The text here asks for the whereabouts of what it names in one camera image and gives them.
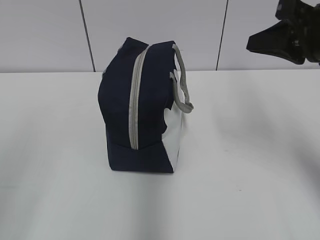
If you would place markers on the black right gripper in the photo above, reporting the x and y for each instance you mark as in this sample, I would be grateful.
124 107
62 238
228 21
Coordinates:
294 38

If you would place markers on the navy and white lunch bag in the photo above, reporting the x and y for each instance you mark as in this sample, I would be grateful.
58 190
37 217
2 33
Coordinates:
142 97

